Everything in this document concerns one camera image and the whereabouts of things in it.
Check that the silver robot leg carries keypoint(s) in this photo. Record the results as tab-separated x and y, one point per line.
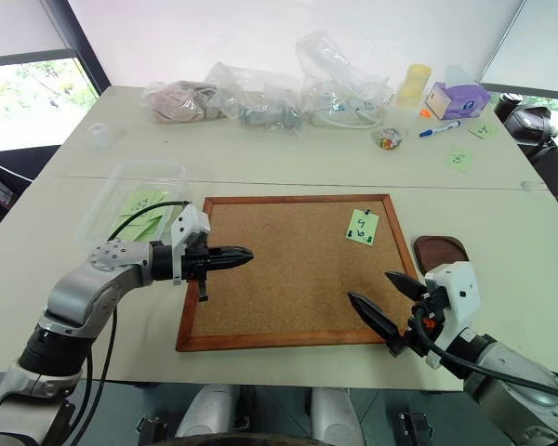
209	411
337	413

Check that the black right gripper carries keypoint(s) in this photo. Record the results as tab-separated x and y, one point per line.
423	325

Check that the green pinned paper note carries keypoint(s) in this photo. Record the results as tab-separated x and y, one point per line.
360	227

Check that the small orange item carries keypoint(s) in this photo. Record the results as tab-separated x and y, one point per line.
426	113

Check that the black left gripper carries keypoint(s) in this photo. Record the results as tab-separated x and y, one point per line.
196	267

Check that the small white cup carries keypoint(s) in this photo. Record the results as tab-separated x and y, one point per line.
100	135

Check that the small green written note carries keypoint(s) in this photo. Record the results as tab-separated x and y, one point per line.
482	131
459	160

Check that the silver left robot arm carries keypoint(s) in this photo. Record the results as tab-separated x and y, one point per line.
81	283

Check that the green note with scribble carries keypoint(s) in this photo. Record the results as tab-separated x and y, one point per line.
144	203

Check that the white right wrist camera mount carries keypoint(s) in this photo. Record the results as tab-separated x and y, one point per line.
458	290

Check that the plastic bag with pink cloth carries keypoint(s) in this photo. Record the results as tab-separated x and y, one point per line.
181	102

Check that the dark shelf unit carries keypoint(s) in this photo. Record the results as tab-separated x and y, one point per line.
9	186

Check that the blue whiteboard marker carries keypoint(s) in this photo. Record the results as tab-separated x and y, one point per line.
439	129

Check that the purple tissue box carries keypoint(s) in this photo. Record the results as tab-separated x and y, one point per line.
455	102

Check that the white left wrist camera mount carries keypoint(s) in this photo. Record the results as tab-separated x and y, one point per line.
189	223

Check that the brown wooden tray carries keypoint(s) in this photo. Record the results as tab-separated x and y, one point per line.
439	253

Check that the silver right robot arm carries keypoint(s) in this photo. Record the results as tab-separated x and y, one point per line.
511	376

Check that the light green paper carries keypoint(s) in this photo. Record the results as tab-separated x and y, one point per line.
139	225

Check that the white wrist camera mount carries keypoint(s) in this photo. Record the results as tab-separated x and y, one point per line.
189	223
458	290

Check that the wood framed cork board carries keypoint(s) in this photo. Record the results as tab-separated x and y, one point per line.
283	274

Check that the small cup of pins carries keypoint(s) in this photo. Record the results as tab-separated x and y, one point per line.
390	137

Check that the plastic bag with grey item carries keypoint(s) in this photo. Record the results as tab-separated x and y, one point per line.
260	104

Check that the pale yellow plastic cup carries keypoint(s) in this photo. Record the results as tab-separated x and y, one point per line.
414	83

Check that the black bag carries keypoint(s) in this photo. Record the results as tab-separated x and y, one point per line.
530	121

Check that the clear plastic container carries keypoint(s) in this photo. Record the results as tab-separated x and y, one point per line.
121	181

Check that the clear bag with white tube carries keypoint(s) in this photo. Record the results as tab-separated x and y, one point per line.
339	88

